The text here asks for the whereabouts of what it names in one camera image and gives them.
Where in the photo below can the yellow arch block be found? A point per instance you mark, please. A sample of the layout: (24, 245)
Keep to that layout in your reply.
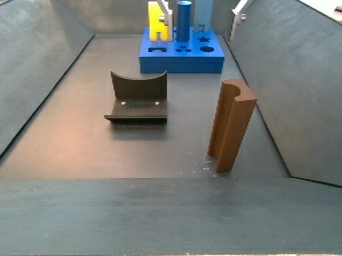
(158, 29)

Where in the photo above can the brown arch block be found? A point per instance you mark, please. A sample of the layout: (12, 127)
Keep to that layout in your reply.
(234, 109)

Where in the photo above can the light blue arch block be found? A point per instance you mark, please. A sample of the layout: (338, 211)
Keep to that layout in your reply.
(202, 16)

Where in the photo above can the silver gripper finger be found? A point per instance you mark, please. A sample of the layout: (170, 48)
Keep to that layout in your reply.
(167, 18)
(238, 16)

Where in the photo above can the dark grey curved stand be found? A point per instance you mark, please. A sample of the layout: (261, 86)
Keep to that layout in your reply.
(140, 99)

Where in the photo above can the dark blue cylinder peg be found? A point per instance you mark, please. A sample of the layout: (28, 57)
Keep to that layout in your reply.
(183, 20)

